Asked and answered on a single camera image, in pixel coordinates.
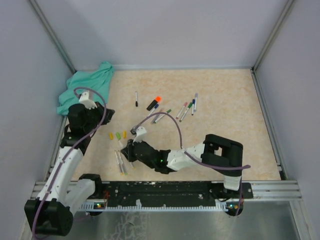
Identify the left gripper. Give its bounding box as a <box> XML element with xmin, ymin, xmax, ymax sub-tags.
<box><xmin>83</xmin><ymin>101</ymin><xmax>115</xmax><ymax>133</ymax></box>

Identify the small black marker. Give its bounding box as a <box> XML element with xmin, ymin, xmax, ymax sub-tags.
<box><xmin>135</xmin><ymin>91</ymin><xmax>139</xmax><ymax>107</ymax></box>

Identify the purple cap pen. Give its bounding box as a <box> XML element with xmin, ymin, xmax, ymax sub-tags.
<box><xmin>151</xmin><ymin>108</ymin><xmax>164</xmax><ymax>124</ymax></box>

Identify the blue cap pen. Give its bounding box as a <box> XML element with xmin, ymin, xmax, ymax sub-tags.
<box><xmin>191</xmin><ymin>99</ymin><xmax>196</xmax><ymax>116</ymax></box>
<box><xmin>147</xmin><ymin>103</ymin><xmax>159</xmax><ymax>117</ymax></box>

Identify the dark green cap pen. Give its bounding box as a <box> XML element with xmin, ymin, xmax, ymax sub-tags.
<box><xmin>155</xmin><ymin>109</ymin><xmax>172</xmax><ymax>124</ymax></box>

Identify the black orange highlighter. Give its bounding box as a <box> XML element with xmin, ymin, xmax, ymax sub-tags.
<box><xmin>146</xmin><ymin>96</ymin><xmax>161</xmax><ymax>111</ymax></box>

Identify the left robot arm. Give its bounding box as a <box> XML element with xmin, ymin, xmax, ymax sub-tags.
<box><xmin>24</xmin><ymin>102</ymin><xmax>115</xmax><ymax>237</ymax></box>

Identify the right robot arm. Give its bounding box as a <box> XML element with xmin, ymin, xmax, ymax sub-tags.
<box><xmin>120</xmin><ymin>134</ymin><xmax>244</xmax><ymax>198</ymax></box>

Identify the green cap pen right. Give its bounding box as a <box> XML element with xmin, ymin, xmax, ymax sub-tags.
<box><xmin>179</xmin><ymin>102</ymin><xmax>193</xmax><ymax>122</ymax></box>

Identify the lilac cap pen right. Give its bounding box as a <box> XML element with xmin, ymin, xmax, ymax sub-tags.
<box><xmin>193</xmin><ymin>93</ymin><xmax>198</xmax><ymax>112</ymax></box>

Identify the teal cloth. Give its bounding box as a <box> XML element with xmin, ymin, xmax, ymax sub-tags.
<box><xmin>56</xmin><ymin>61</ymin><xmax>115</xmax><ymax>116</ymax></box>

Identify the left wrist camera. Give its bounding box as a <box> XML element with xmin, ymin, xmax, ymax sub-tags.
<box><xmin>79</xmin><ymin>91</ymin><xmax>98</xmax><ymax>110</ymax></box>

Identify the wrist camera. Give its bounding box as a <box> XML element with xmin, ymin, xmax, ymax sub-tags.
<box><xmin>79</xmin><ymin>91</ymin><xmax>98</xmax><ymax>110</ymax></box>
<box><xmin>130</xmin><ymin>126</ymin><xmax>147</xmax><ymax>143</ymax></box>

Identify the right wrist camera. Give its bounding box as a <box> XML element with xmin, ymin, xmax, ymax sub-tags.
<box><xmin>130</xmin><ymin>126</ymin><xmax>147</xmax><ymax>143</ymax></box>

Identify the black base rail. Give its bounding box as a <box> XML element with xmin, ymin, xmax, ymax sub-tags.
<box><xmin>88</xmin><ymin>181</ymin><xmax>254</xmax><ymax>208</ymax></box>

